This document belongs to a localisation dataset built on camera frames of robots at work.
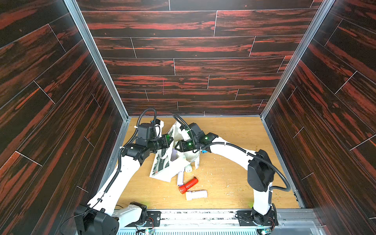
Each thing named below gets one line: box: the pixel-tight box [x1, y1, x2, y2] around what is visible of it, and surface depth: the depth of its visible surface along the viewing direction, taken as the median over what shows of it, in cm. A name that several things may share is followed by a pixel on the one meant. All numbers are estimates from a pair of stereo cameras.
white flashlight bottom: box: [185, 189, 209, 201], surface depth 82 cm
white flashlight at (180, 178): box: [177, 170, 184, 187], surface depth 87 cm
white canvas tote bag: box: [149, 122, 201, 183], surface depth 79 cm
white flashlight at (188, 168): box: [185, 164, 193, 173], surface depth 90 cm
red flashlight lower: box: [178, 176, 199, 195], surface depth 84 cm
